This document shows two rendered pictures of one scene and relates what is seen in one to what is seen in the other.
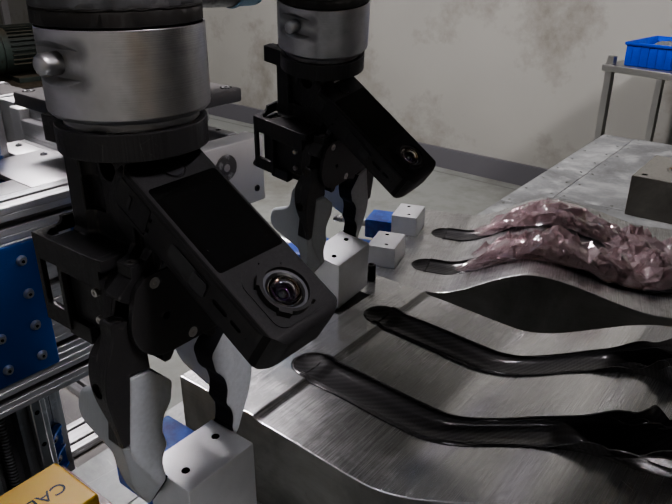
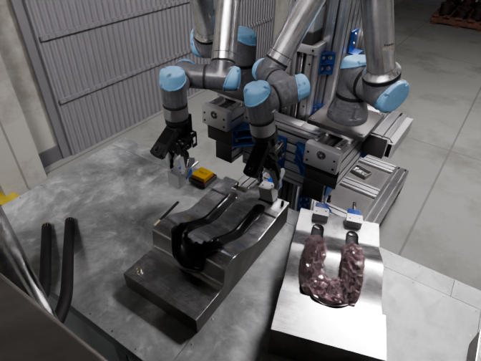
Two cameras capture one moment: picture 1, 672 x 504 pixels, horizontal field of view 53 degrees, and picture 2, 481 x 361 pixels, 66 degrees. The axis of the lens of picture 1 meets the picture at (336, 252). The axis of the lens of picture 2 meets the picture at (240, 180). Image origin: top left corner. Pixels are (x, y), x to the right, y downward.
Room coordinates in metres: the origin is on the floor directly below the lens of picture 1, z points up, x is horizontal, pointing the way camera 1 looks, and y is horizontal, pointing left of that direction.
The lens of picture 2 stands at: (0.43, -0.94, 1.71)
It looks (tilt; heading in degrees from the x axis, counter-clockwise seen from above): 38 degrees down; 85
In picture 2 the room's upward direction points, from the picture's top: 2 degrees clockwise
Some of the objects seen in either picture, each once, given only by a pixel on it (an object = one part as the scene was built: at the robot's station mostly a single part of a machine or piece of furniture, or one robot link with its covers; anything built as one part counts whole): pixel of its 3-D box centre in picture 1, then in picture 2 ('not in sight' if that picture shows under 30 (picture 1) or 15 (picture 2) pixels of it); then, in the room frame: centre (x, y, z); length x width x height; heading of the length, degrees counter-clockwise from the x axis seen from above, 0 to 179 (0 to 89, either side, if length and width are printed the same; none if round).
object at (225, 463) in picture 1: (153, 454); (185, 170); (0.33, 0.12, 0.93); 0.13 x 0.05 x 0.05; 52
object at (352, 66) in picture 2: not in sight; (357, 74); (0.95, 0.28, 1.20); 0.13 x 0.12 x 0.14; 110
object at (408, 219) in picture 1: (376, 223); (353, 214); (0.90, -0.06, 0.86); 0.13 x 0.05 x 0.05; 69
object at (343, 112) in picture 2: not in sight; (349, 104); (0.95, 0.29, 1.09); 0.15 x 0.15 x 0.10
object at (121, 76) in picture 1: (121, 73); (175, 112); (0.32, 0.10, 1.17); 0.08 x 0.08 x 0.05
